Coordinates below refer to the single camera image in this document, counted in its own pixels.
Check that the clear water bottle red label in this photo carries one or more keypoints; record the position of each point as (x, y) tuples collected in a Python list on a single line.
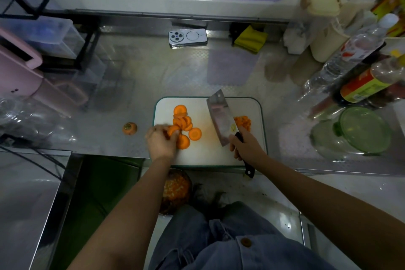
[(354, 53)]

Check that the oil bottle with orange label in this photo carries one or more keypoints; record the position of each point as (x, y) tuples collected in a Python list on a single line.
[(370, 84)]

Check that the carrot top stub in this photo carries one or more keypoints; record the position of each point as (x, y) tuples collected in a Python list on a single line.
[(129, 128)]

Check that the person's right forearm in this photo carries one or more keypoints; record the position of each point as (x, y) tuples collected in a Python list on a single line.
[(332, 216)]

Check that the person's blue denim clothing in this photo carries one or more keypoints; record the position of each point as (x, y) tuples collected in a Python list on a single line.
[(234, 241)]

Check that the yellow and red packet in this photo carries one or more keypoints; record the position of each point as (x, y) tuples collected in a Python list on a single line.
[(390, 10)]

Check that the cream lidded canister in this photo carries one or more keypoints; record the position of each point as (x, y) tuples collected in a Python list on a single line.
[(327, 26)]

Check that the person's left forearm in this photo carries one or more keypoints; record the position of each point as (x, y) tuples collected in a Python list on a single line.
[(126, 225)]

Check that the pile of carrot slices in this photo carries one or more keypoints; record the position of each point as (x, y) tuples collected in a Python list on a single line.
[(185, 122)]

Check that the single orange carrot round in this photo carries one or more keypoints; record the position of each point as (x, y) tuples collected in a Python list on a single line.
[(173, 130)]

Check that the heap of diced carrot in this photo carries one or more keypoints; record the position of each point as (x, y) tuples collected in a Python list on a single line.
[(243, 122)]

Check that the person's left fingers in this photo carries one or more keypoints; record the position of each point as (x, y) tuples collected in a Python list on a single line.
[(159, 129)]

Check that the pink kitchen appliance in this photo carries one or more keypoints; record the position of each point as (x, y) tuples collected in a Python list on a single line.
[(19, 73)]

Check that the silver smartphone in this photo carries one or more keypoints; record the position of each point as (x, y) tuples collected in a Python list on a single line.
[(187, 38)]

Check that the stainless steel side table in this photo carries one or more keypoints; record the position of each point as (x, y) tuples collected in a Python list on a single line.
[(28, 203)]

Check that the person's left hand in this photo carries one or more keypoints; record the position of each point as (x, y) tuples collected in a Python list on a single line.
[(159, 146)]

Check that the person's right hand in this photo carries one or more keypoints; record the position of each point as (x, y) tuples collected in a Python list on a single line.
[(250, 151)]

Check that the glass bowl with green lid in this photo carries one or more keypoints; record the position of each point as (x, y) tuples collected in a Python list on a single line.
[(360, 130)]

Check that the person's right fingers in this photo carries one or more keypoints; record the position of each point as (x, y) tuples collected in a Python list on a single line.
[(233, 147)]

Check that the white plastic bag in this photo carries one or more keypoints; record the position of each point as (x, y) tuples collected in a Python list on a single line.
[(296, 37)]

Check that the clear plastic bag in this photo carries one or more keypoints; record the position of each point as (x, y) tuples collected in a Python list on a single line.
[(22, 119)]

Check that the clear plastic storage box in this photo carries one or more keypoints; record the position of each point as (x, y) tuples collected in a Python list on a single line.
[(50, 37)]

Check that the yellow cleaning cloth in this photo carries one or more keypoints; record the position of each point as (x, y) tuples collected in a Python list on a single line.
[(251, 39)]

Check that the white green-edged cutting board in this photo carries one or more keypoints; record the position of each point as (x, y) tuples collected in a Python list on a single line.
[(208, 152)]

